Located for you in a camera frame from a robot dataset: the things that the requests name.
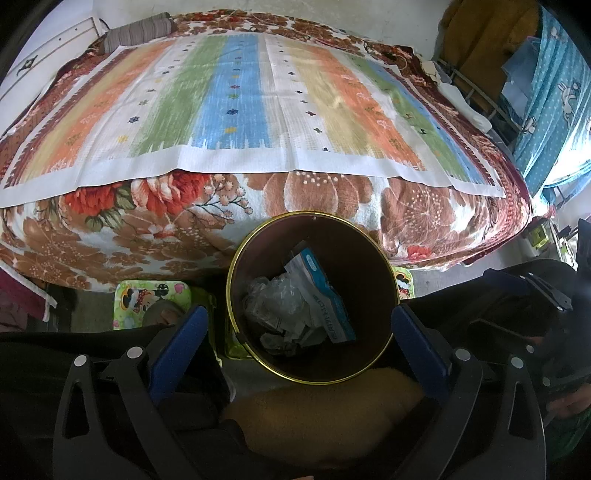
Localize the metal bed frame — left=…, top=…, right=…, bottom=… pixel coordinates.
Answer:
left=438, top=58, right=522, bottom=153

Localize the green cartoon floor mat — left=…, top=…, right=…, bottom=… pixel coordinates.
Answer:
left=115, top=281, right=245, bottom=358
left=392, top=266, right=415, bottom=300

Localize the mustard hanging coat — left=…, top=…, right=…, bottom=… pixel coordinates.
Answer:
left=436, top=0, right=541, bottom=88

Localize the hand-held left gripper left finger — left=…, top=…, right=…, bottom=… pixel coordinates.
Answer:
left=52, top=305, right=209, bottom=480

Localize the grey striped pillow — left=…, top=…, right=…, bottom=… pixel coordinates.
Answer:
left=104, top=14, right=172, bottom=54

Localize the person's mustard trouser leg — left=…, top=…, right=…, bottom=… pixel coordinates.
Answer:
left=221, top=368, right=426, bottom=469

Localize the striped colourful mat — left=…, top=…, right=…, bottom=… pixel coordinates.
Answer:
left=0, top=33, right=506, bottom=208

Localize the blue white plastic packet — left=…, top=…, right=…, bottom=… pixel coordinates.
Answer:
left=284, top=249, right=357, bottom=344

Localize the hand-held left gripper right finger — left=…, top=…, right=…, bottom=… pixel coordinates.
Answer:
left=392, top=305, right=546, bottom=480

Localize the white headboard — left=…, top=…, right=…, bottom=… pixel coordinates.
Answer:
left=0, top=17, right=105, bottom=100

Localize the blue dotted curtain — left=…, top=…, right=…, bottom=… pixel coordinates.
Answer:
left=512, top=7, right=591, bottom=195

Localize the white foam pillow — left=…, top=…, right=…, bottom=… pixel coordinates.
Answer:
left=435, top=62, right=490, bottom=131

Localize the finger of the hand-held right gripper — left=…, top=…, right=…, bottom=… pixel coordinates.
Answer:
left=482, top=269, right=575, bottom=312

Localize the brown bin with gold rim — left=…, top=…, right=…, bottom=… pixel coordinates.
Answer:
left=226, top=211, right=400, bottom=385

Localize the floral brown blanket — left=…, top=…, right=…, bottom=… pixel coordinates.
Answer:
left=0, top=11, right=534, bottom=294

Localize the maroon bed skirt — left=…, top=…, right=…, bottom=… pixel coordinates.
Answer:
left=0, top=268, right=57, bottom=324

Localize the light blue hanging garment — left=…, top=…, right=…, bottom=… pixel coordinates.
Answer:
left=501, top=37, right=541, bottom=108

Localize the clear plastic bag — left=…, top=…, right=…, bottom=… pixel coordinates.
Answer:
left=242, top=276, right=308, bottom=330

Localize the person's right hand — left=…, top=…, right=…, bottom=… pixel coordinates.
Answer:
left=550, top=394, right=586, bottom=418

